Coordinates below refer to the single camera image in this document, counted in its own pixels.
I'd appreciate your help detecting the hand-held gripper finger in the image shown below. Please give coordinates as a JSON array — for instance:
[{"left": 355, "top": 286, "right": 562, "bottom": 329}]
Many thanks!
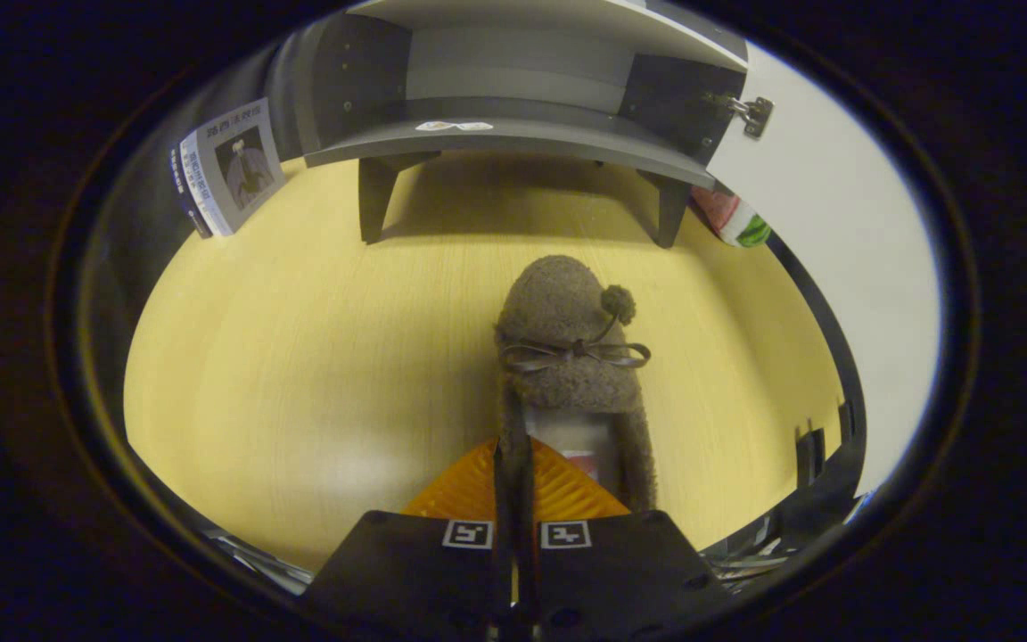
[
  {"left": 521, "top": 437, "right": 730, "bottom": 638},
  {"left": 304, "top": 437, "right": 519, "bottom": 638}
]

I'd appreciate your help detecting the brown fuzzy shoe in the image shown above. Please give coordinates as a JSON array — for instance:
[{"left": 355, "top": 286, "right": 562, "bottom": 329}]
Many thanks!
[{"left": 494, "top": 255, "right": 659, "bottom": 514}]

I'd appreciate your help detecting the grey shoe cabinet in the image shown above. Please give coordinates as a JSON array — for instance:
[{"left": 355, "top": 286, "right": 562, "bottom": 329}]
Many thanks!
[{"left": 293, "top": 0, "right": 751, "bottom": 249}]

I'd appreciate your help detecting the metal door hinge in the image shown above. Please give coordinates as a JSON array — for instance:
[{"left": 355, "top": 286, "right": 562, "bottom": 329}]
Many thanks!
[{"left": 705, "top": 91, "right": 775, "bottom": 140}]

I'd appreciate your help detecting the toy watermelon slice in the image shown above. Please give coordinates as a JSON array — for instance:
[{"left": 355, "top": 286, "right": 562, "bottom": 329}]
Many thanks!
[{"left": 690, "top": 185, "right": 773, "bottom": 250}]

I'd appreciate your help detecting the white picture box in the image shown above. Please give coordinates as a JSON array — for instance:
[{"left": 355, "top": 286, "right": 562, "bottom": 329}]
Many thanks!
[{"left": 177, "top": 96, "right": 288, "bottom": 238}]

